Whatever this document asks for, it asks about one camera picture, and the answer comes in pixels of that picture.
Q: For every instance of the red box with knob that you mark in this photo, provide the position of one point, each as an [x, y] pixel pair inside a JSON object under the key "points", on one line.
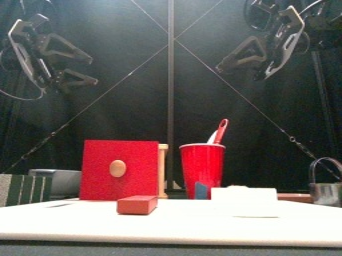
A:
{"points": [[134, 176]]}

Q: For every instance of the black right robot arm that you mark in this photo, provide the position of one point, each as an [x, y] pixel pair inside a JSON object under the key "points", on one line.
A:
{"points": [[325, 23]]}

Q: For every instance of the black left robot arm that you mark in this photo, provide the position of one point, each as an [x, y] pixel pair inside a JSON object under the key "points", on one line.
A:
{"points": [[41, 5]]}

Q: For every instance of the white utensil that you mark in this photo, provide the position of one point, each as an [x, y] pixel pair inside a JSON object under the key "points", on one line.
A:
{"points": [[213, 138]]}

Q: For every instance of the red plastic cup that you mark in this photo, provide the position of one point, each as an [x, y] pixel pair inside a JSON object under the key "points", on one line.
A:
{"points": [[202, 170]]}

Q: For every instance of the green white striped block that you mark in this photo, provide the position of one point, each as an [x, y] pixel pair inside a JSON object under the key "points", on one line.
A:
{"points": [[25, 190]]}

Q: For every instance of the white foam block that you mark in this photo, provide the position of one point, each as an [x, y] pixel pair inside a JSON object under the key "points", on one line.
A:
{"points": [[245, 196]]}

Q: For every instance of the flat dark thin strip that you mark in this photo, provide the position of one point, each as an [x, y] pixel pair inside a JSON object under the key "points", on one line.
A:
{"points": [[59, 205]]}

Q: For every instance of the brown wooden piece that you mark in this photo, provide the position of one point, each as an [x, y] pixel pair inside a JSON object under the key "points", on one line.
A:
{"points": [[295, 197]]}

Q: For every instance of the small blue piece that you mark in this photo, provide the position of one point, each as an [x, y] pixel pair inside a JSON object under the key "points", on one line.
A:
{"points": [[201, 191]]}

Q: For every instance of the red rectangular block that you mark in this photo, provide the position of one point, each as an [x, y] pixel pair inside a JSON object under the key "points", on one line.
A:
{"points": [[137, 204]]}

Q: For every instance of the white cutting board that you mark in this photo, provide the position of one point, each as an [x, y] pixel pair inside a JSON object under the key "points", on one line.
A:
{"points": [[178, 230]]}

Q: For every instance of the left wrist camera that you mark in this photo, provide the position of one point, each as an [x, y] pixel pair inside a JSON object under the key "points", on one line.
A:
{"points": [[39, 20]]}

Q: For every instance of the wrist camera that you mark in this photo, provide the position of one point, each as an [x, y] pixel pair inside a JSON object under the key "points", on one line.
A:
{"points": [[39, 20], [263, 11]]}

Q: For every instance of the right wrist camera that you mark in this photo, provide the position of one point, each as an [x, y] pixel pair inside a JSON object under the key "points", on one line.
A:
{"points": [[263, 11]]}

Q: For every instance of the vertical metal frame pole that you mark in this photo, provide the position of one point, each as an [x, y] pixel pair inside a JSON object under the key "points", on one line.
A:
{"points": [[172, 50]]}

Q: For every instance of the black frame post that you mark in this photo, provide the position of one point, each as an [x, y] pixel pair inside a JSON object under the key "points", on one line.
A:
{"points": [[321, 100]]}

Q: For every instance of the light wooden frame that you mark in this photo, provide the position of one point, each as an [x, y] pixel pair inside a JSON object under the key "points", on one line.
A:
{"points": [[164, 170]]}

